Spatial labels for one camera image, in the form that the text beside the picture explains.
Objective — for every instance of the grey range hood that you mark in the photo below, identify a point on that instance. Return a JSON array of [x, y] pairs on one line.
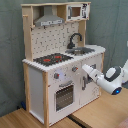
[[48, 18]]

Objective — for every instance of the toy microwave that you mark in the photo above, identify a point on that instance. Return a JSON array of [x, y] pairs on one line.
[[78, 11]]

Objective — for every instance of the black toy stovetop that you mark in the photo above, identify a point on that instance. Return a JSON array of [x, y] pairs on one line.
[[52, 59]]

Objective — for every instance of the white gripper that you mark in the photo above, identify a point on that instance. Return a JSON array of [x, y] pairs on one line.
[[93, 73]]

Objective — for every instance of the white cabinet door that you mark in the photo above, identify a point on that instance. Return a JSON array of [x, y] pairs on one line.
[[89, 91]]

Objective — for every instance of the white oven door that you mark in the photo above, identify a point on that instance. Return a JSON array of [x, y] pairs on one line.
[[63, 100]]

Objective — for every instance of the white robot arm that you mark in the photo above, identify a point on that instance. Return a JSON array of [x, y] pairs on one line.
[[112, 80]]

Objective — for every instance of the right stove knob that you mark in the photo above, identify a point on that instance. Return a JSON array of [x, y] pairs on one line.
[[75, 68]]

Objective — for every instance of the stove knob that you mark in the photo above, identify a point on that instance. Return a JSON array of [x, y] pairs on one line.
[[75, 68], [56, 75]]

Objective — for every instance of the grey toy sink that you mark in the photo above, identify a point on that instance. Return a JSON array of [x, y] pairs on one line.
[[79, 51]]

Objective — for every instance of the wooden toy kitchen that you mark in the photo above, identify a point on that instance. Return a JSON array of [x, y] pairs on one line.
[[46, 40]]

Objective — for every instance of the black toy faucet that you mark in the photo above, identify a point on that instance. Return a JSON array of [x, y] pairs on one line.
[[72, 42]]

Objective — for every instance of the left stove knob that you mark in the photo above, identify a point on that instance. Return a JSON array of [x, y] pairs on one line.
[[56, 75]]

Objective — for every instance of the grey ice dispenser panel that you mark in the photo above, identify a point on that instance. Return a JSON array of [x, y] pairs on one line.
[[89, 79]]

